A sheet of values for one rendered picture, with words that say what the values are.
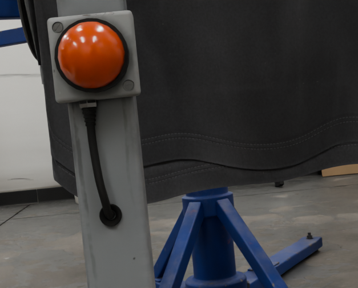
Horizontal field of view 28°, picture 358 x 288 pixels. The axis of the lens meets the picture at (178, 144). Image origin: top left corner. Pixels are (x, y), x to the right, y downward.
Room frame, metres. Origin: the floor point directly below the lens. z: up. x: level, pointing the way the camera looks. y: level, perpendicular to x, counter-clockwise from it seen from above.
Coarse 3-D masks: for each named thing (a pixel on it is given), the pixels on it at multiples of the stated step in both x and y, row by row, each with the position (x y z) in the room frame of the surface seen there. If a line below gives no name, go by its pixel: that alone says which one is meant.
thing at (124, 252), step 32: (64, 0) 0.43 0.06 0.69; (96, 0) 0.43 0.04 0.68; (128, 32) 0.42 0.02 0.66; (128, 64) 0.42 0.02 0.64; (64, 96) 0.42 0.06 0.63; (96, 96) 0.42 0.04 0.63; (128, 96) 0.42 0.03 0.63; (96, 128) 0.43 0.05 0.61; (128, 128) 0.43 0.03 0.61; (128, 160) 0.43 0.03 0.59; (96, 192) 0.43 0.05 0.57; (128, 192) 0.43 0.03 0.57; (96, 224) 0.43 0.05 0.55; (128, 224) 0.43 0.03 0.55; (96, 256) 0.43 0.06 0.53; (128, 256) 0.43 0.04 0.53
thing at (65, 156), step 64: (128, 0) 0.73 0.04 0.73; (192, 0) 0.72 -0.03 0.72; (256, 0) 0.72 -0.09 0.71; (320, 0) 0.73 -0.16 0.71; (192, 64) 0.72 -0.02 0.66; (256, 64) 0.73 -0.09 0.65; (320, 64) 0.73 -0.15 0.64; (64, 128) 0.72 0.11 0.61; (192, 128) 0.72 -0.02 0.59; (256, 128) 0.72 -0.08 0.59; (320, 128) 0.74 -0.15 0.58; (192, 192) 0.72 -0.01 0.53
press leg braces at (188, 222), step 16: (192, 208) 1.99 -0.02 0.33; (224, 208) 1.98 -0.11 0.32; (176, 224) 2.20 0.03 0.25; (192, 224) 1.94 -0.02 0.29; (224, 224) 1.97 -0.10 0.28; (240, 224) 1.94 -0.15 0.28; (176, 240) 1.93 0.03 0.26; (192, 240) 1.93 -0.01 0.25; (240, 240) 1.91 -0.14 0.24; (256, 240) 1.91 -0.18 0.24; (160, 256) 2.31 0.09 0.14; (176, 256) 1.89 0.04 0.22; (256, 256) 1.87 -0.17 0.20; (160, 272) 2.32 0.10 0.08; (176, 272) 1.85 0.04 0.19; (256, 272) 1.86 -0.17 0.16; (272, 272) 1.84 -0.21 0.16
